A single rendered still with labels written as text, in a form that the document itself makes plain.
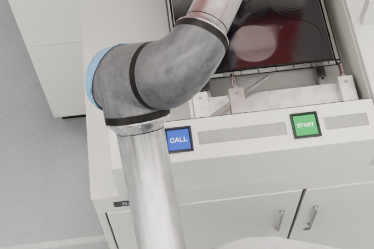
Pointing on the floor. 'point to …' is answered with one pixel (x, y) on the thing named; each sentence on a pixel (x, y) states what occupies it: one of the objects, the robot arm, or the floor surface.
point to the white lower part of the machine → (53, 37)
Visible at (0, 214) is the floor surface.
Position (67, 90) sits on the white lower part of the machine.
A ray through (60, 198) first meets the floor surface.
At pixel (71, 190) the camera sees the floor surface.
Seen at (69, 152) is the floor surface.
